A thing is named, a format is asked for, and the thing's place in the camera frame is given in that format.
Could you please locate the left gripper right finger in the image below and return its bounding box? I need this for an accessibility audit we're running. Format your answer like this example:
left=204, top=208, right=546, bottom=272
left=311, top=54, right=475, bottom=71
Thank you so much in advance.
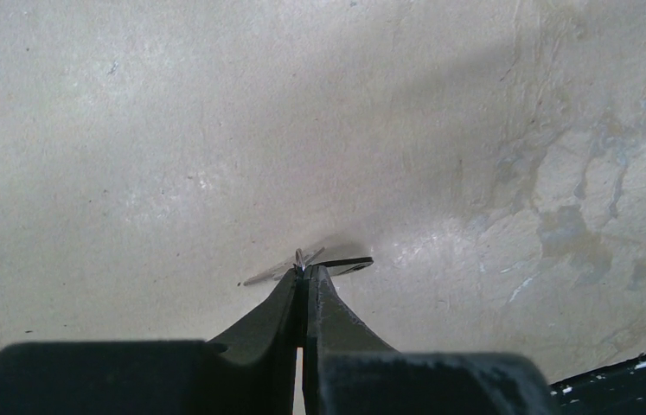
left=302, top=265, right=559, bottom=414

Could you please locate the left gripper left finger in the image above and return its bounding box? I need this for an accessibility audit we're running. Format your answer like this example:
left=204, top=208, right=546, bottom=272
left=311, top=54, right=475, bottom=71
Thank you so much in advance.
left=0, top=269, right=298, bottom=414

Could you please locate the black key fob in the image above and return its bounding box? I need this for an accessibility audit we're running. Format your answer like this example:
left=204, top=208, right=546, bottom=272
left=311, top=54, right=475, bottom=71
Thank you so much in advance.
left=240, top=246, right=375, bottom=288

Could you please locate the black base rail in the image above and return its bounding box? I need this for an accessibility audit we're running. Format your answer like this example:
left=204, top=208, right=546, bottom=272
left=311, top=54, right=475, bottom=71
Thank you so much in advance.
left=551, top=354, right=646, bottom=415

